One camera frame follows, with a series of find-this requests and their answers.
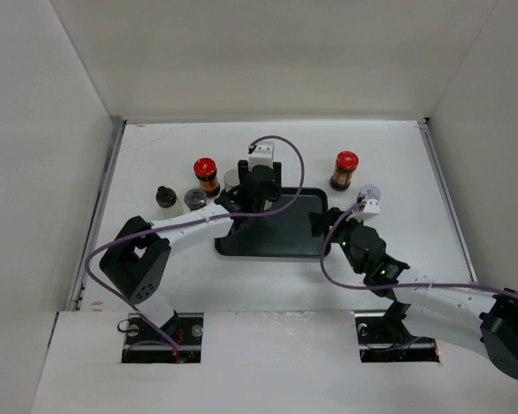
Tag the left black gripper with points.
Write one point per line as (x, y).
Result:
(274, 191)

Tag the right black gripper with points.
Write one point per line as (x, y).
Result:
(319, 220)

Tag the peppercorn bottle blue label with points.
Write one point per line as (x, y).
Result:
(231, 181)

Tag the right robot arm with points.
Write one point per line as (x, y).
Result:
(480, 318)

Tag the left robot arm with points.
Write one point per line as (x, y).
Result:
(136, 260)

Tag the small jar pink label lid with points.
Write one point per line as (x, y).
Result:
(368, 192)

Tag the black rectangular tray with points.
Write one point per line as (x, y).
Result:
(285, 235)

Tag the dark sauce jar red lid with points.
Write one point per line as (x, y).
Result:
(205, 170)

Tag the pepper grinder clear cap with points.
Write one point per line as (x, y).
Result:
(195, 199)

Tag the orange sauce jar red lid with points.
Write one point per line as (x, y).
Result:
(346, 163)

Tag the grinder bottle black knob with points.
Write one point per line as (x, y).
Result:
(168, 202)

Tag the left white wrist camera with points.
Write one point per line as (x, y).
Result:
(261, 154)

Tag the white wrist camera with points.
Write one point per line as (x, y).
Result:
(370, 208)
(261, 154)

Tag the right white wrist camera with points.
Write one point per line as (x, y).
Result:
(370, 208)

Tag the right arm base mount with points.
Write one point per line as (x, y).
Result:
(383, 338)

